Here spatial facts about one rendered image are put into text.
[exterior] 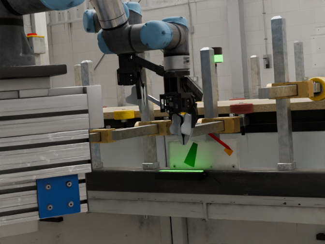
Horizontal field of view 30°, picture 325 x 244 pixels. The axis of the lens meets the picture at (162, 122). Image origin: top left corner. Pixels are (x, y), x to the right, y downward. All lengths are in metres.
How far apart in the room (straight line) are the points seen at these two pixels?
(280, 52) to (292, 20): 7.67
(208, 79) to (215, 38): 8.13
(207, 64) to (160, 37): 0.42
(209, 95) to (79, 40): 9.92
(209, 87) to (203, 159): 0.24
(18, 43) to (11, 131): 0.18
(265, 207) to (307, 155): 0.25
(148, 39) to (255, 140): 0.72
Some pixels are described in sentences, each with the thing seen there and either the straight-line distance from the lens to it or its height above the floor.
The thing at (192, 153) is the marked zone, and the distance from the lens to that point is 2.03.
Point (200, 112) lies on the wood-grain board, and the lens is 2.26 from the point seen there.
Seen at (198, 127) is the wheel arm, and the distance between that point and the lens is 1.81.
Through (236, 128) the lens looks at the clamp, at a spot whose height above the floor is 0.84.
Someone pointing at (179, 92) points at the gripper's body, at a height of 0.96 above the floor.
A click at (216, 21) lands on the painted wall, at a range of 10.12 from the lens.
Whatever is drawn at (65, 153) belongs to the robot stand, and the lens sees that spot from 1.26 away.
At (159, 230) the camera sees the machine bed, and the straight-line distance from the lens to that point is 2.47.
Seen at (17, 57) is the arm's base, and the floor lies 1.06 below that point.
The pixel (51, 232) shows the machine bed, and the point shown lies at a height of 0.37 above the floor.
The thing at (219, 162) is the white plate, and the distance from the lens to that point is 1.99.
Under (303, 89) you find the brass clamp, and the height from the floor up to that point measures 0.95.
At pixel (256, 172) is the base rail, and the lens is 1.93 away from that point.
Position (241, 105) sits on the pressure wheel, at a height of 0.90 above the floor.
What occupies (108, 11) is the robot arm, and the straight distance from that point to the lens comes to 1.66.
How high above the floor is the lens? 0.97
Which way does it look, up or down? 3 degrees down
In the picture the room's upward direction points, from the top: 4 degrees counter-clockwise
